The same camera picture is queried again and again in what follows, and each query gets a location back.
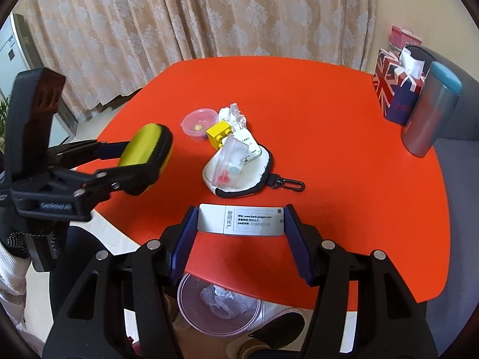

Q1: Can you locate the crumpled tissue in bowl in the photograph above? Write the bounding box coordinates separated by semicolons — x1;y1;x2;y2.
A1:
200;284;252;320

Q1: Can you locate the small clear round lidded container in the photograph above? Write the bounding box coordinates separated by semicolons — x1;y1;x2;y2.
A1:
181;108;219;142

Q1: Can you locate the clear plastic pill box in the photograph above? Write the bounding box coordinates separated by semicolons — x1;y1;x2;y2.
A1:
213;137;248;189

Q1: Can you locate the dark slipper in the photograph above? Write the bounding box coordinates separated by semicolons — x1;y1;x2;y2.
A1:
247;313;309;359

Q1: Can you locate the person's left forearm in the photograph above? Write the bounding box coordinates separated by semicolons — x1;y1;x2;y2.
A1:
0;247;31;307

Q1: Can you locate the pink storage box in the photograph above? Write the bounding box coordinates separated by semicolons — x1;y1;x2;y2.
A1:
389;25;423;51

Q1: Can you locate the green potted plant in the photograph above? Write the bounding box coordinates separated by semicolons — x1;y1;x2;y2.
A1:
0;97;10;146

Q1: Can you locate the grey upholstered chair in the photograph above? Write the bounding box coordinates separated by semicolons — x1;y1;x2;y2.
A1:
406;45;479;345

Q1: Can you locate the white printed packet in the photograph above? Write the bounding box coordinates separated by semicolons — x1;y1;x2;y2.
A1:
234;131;261;163

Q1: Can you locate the white standing air conditioner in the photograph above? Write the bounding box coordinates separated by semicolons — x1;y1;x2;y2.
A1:
0;13;79;143

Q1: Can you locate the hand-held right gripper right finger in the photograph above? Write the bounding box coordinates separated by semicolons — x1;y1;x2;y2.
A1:
286;204;438;359

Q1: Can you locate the grey tumbler with teal lid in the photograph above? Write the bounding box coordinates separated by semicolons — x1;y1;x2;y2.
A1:
401;62;462;157

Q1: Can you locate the white zip pouch with clip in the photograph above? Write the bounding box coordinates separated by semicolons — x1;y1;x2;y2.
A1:
202;143;304;199

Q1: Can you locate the crumpled white tissue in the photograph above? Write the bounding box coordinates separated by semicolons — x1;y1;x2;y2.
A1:
218;102;248;130

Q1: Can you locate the person's left hand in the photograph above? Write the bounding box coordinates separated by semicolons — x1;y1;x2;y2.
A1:
0;209;31;259

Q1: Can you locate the flag-print tissue box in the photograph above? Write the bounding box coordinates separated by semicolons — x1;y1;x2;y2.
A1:
373;48;427;126

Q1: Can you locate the beige patterned curtain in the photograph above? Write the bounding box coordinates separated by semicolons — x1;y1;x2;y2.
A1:
22;0;378;120

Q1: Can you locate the yellow toy brick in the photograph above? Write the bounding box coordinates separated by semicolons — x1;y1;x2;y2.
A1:
206;121;234;151

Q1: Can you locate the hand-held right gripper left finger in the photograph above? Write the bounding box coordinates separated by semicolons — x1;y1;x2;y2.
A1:
42;206;199;359

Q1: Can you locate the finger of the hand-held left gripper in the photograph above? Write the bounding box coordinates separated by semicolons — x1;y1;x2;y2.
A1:
48;139;131;168
67;157;160;203

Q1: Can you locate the white rectangular card token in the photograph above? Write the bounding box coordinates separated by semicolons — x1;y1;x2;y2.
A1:
198;203;287;238

